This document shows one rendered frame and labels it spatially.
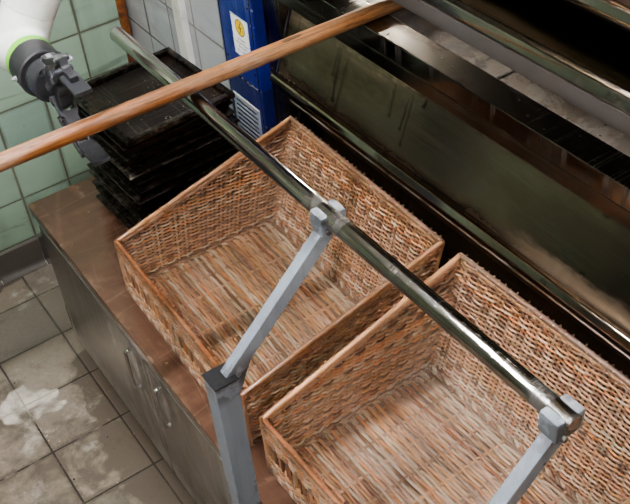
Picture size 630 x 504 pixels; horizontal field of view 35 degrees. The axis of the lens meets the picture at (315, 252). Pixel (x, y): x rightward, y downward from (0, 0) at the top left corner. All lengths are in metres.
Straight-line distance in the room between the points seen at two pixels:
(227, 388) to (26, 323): 1.67
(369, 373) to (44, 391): 1.29
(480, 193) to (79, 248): 1.05
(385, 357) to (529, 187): 0.44
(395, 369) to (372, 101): 0.53
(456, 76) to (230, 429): 0.70
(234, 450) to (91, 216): 1.02
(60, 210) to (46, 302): 0.69
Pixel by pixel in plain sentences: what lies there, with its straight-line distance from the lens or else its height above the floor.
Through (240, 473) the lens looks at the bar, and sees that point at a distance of 1.71.
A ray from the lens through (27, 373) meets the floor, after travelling 3.00.
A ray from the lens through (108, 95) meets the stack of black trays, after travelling 2.34.
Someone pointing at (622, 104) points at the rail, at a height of 1.42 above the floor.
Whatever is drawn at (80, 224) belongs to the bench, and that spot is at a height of 0.58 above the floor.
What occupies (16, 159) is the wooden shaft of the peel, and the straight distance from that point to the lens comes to 1.66.
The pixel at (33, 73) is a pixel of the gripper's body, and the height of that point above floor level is 1.22.
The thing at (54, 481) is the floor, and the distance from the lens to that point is 2.72.
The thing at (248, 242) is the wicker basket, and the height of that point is 0.59.
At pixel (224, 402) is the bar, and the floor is 0.92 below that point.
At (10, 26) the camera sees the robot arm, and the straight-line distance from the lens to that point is 1.94.
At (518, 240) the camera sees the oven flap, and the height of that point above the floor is 0.96.
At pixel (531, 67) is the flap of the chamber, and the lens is 1.33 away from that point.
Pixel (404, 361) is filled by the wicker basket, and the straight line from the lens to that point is 1.93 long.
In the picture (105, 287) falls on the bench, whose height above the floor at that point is 0.58.
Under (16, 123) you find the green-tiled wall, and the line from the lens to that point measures 3.07.
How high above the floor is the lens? 2.10
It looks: 42 degrees down
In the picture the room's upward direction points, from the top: 6 degrees counter-clockwise
